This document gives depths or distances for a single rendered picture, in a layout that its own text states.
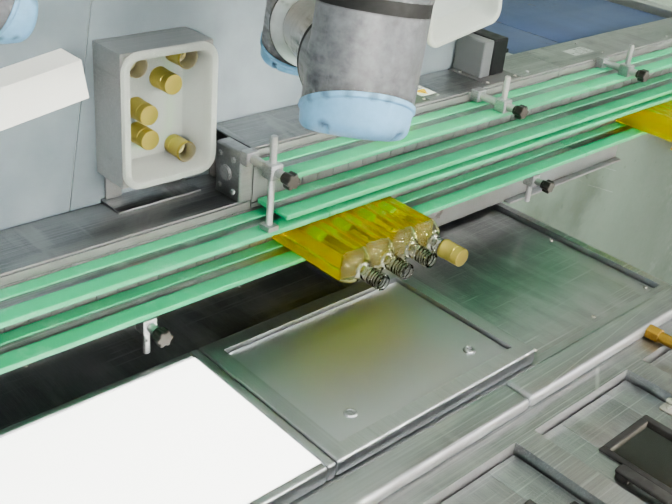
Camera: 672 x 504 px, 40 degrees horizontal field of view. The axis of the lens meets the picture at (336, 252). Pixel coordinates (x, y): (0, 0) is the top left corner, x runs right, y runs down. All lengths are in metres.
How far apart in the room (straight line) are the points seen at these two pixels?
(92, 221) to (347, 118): 0.72
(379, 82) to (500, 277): 1.07
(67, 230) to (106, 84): 0.24
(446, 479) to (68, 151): 0.77
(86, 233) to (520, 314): 0.82
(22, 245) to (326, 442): 0.54
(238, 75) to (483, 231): 0.71
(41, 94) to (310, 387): 0.60
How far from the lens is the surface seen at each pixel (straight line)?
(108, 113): 1.51
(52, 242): 1.49
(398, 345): 1.61
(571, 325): 1.83
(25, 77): 1.41
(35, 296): 1.40
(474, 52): 2.06
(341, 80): 0.91
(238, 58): 1.68
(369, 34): 0.90
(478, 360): 1.61
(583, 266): 2.04
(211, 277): 1.58
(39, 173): 1.53
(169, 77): 1.52
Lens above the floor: 2.00
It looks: 38 degrees down
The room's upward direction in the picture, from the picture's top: 121 degrees clockwise
